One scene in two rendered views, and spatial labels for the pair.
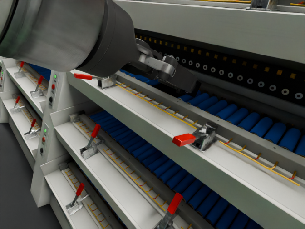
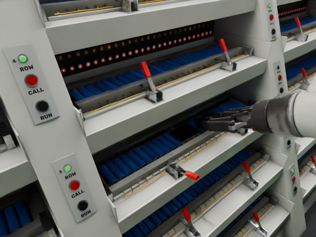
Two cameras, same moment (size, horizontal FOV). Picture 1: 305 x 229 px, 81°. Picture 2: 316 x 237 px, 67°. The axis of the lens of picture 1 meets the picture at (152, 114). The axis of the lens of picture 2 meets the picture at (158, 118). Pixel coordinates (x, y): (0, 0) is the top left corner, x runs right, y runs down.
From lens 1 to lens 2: 0.70 m
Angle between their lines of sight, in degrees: 67
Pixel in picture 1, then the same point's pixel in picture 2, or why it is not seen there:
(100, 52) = not seen: hidden behind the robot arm
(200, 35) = (219, 91)
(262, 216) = not seen: hidden behind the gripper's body
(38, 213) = not seen: outside the picture
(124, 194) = (231, 203)
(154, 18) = (194, 98)
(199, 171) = (249, 140)
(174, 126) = (229, 138)
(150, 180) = (222, 183)
